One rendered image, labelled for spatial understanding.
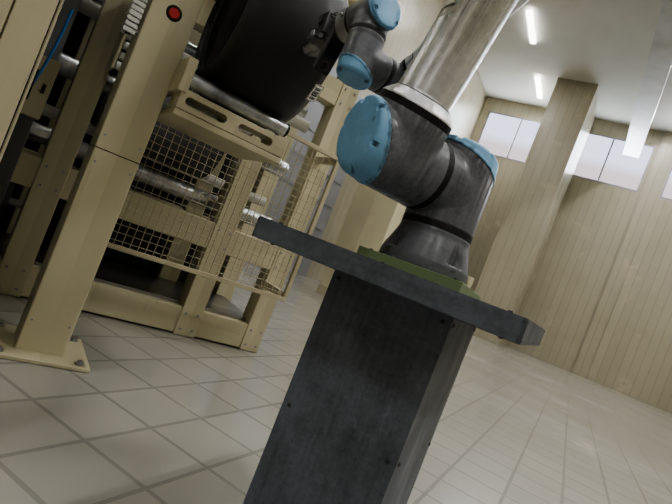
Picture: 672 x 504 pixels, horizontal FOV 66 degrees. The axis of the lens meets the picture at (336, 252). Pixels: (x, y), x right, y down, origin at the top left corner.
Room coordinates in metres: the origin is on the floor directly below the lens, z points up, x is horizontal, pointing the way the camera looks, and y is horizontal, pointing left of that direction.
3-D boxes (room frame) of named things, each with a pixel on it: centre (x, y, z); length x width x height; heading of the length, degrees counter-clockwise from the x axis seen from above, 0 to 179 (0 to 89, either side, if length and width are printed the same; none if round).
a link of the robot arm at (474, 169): (1.07, -0.17, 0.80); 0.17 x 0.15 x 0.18; 122
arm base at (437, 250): (1.07, -0.18, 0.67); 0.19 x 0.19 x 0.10
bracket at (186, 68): (1.60, 0.67, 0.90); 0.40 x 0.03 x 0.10; 33
